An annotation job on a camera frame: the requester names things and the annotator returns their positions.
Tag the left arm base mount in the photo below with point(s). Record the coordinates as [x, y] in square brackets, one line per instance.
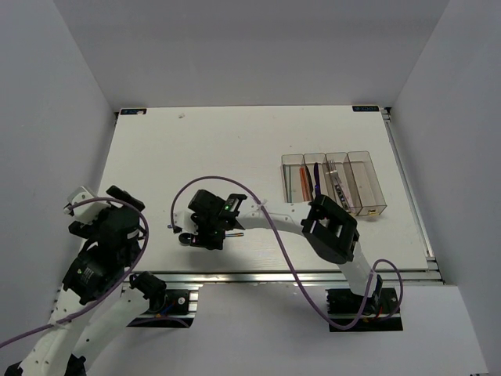
[177, 310]

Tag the purple knife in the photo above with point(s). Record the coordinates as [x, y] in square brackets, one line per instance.
[317, 184]

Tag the blue table label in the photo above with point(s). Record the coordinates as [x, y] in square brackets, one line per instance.
[133, 111]
[365, 108]

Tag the black rainbow knife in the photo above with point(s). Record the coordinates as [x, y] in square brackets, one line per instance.
[310, 183]

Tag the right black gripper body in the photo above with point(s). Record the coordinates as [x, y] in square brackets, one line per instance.
[207, 233]

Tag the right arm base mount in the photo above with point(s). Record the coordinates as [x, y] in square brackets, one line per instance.
[342, 307]

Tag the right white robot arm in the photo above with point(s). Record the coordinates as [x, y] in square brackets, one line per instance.
[331, 232]

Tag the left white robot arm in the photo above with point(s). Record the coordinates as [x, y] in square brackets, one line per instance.
[100, 295]

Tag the left blue table label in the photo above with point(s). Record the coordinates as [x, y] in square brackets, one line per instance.
[133, 111]

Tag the black rainbow-handled spoon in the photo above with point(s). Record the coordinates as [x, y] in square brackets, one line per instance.
[185, 238]

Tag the silver pink-handled fork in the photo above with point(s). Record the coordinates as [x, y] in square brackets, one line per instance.
[332, 168]

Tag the red chopstick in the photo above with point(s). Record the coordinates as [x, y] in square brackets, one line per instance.
[304, 184]

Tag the right blue table label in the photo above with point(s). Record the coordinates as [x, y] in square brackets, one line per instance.
[365, 108]

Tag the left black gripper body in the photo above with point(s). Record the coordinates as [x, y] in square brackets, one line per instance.
[92, 228]

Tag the dark-handled silver fork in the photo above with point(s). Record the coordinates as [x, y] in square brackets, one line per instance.
[340, 190]

